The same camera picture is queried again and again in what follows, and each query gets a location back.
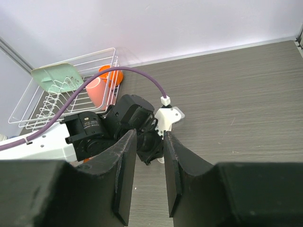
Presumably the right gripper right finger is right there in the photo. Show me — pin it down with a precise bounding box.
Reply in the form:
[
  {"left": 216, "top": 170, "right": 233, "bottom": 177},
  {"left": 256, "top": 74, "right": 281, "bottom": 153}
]
[{"left": 163, "top": 132, "right": 303, "bottom": 227}]

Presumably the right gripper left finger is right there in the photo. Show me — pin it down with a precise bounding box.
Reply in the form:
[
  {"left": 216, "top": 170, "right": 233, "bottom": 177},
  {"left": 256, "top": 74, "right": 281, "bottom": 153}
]
[{"left": 0, "top": 130, "right": 137, "bottom": 227}]

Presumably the white bottle cap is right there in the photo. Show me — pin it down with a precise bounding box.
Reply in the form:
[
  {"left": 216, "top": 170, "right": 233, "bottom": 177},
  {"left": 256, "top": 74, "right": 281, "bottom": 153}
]
[{"left": 157, "top": 157, "right": 165, "bottom": 164}]

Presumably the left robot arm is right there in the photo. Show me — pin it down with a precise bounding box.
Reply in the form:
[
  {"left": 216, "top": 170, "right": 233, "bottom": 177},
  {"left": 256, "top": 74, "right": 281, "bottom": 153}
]
[{"left": 0, "top": 95, "right": 163, "bottom": 165}]

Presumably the green plastic tray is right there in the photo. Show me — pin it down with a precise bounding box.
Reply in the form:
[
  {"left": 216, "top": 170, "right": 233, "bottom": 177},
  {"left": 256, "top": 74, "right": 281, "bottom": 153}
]
[{"left": 31, "top": 63, "right": 84, "bottom": 94}]

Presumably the pink cup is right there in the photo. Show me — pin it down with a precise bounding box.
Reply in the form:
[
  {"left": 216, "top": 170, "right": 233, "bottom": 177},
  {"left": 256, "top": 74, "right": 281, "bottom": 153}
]
[{"left": 85, "top": 77, "right": 116, "bottom": 111}]

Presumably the orange bowl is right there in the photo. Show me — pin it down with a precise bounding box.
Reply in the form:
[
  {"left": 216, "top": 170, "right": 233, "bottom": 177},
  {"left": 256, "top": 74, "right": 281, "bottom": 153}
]
[{"left": 99, "top": 70, "right": 124, "bottom": 89}]

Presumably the white wire dish rack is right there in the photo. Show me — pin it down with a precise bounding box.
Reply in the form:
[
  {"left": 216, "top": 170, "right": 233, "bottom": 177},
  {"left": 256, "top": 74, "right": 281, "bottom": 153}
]
[{"left": 8, "top": 48, "right": 119, "bottom": 131}]

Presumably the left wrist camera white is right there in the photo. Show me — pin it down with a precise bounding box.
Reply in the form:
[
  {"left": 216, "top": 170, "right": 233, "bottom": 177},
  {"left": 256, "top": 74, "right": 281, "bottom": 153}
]
[{"left": 155, "top": 107, "right": 185, "bottom": 137}]

